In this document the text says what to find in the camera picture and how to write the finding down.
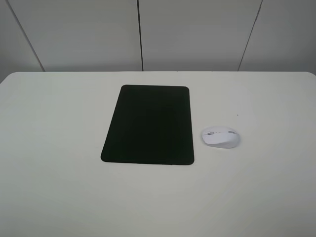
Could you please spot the white wireless computer mouse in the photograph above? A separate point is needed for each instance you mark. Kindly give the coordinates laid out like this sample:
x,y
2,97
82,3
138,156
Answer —
x,y
220,137

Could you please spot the black rectangular mouse pad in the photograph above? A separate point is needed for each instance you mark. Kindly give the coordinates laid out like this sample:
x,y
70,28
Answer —
x,y
151,124

